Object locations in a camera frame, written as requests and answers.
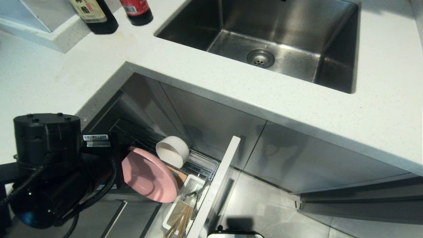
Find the white wall shelf box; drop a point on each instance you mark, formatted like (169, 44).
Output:
(36, 23)

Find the pink plate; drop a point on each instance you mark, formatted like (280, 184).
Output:
(147, 175)

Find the white utensil holder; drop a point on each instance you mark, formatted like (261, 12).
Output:
(192, 182)

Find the steel cabinet door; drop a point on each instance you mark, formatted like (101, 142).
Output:
(314, 158)

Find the stainless steel sink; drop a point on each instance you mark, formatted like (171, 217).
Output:
(290, 26)

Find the brown wooden board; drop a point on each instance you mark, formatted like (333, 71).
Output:
(180, 178)

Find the steel lower drawer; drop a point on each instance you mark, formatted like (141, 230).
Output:
(363, 203)

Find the white drawer front panel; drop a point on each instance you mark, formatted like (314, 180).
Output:
(219, 178)

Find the round sink drain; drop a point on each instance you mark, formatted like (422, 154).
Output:
(260, 58)

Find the wooden chopstick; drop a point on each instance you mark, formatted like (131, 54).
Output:
(177, 223)
(185, 218)

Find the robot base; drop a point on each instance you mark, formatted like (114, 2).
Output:
(235, 234)

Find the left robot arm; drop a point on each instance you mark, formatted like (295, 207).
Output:
(46, 142)

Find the dark bottle with red label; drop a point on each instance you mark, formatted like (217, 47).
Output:
(138, 13)

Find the dark bottle with pale label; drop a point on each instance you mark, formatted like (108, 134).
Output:
(99, 18)

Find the white bowl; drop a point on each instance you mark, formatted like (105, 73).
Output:
(172, 150)

